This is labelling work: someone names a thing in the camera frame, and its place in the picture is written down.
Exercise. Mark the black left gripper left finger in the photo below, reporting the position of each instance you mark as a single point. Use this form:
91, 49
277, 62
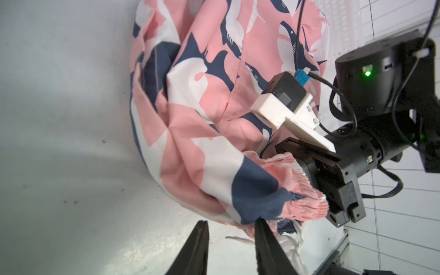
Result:
193, 257

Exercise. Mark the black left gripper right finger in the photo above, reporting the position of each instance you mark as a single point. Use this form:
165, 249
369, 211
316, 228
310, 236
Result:
271, 259

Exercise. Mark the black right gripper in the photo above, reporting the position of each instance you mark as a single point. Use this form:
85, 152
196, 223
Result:
331, 175

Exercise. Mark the white perforated plastic basket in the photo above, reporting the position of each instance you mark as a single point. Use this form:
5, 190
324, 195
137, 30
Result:
346, 34

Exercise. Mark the pink shark print shorts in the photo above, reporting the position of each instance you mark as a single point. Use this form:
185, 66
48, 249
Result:
197, 67

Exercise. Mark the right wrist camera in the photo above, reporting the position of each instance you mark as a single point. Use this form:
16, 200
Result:
286, 103

